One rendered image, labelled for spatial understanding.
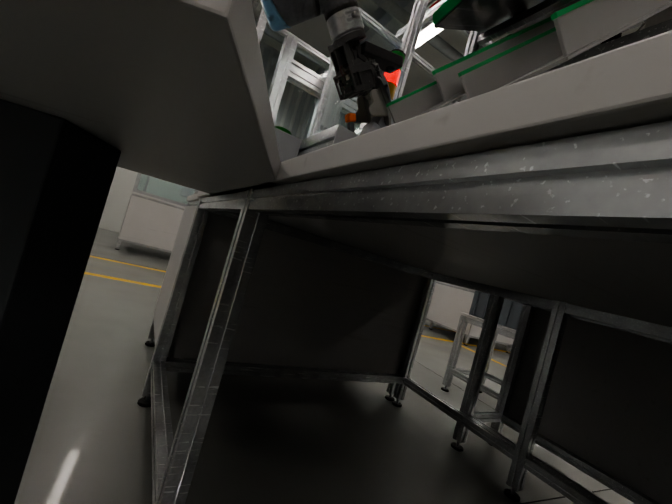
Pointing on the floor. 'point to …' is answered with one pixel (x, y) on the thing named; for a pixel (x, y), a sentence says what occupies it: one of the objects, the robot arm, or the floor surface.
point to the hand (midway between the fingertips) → (382, 125)
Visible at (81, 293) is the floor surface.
